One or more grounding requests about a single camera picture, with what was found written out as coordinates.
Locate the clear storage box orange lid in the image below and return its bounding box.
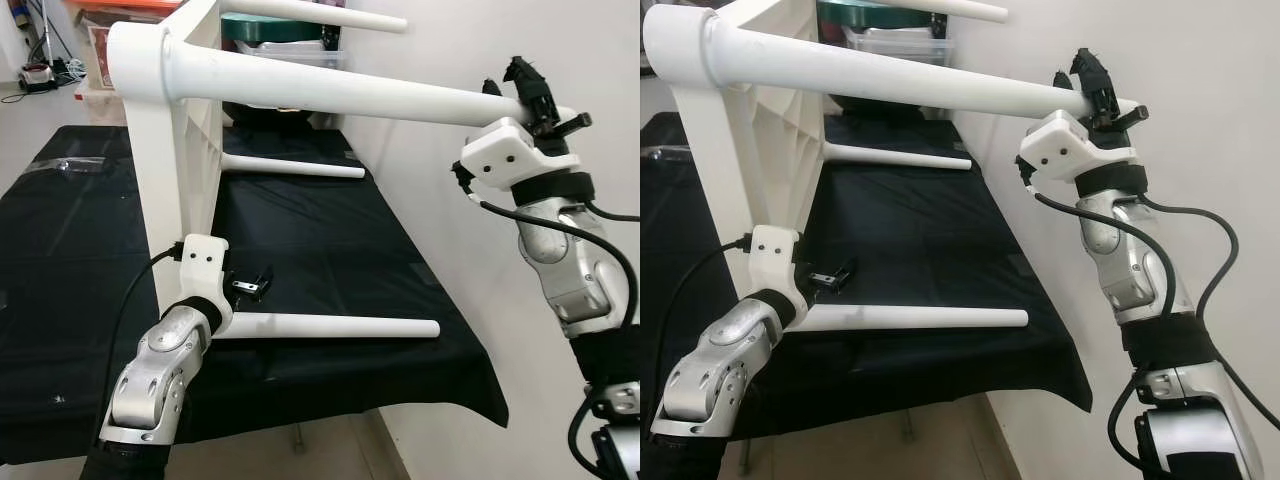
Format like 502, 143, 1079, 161
68, 0, 181, 91

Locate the white plastic children table top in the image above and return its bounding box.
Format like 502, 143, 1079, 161
105, 0, 229, 321
643, 0, 826, 301

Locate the beige cloth cover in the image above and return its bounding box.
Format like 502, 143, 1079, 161
75, 88, 131, 126

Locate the black plastic table cloth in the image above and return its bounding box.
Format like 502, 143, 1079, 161
0, 125, 509, 466
640, 112, 1093, 441

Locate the garment steamer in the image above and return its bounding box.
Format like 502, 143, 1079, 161
20, 0, 61, 93

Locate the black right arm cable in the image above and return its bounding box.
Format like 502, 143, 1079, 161
1015, 160, 1280, 471
452, 160, 641, 480

